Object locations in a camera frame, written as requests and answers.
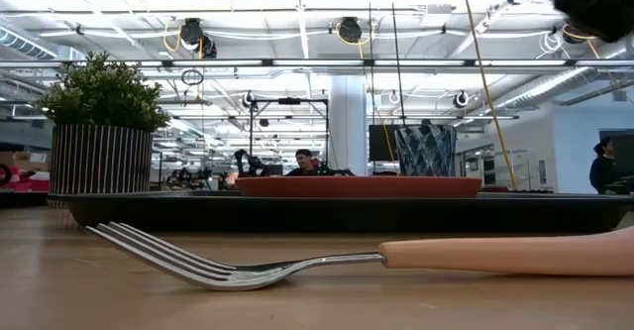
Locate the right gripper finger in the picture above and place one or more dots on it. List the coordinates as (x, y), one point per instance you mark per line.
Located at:
(599, 3)

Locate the dark blue patterned cup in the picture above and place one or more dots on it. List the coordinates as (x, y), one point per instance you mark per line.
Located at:
(426, 149)

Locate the black plastic serving tray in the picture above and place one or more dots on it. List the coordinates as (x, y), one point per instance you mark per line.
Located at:
(317, 216)

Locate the orange plastic plate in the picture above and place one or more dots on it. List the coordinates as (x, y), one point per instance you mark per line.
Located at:
(356, 187)

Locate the artificial green plant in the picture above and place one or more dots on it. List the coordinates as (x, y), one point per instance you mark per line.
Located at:
(99, 92)

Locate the person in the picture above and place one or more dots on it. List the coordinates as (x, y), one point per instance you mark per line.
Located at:
(303, 164)
(604, 169)

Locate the long ceiling light bar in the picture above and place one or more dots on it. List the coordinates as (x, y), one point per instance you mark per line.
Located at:
(317, 63)

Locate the white building pillar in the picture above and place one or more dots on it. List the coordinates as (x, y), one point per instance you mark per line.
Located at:
(347, 122)

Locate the black monitor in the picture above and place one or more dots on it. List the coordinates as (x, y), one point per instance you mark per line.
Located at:
(382, 142)

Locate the silver ventilation duct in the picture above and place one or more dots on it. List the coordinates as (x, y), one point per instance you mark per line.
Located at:
(545, 89)

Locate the dark wall panel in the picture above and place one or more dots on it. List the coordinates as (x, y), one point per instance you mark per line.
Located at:
(628, 151)

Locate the black background rig frame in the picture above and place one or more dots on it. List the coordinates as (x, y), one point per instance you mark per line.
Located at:
(288, 101)

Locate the black metal table frame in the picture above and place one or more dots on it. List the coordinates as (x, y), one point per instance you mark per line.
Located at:
(22, 199)

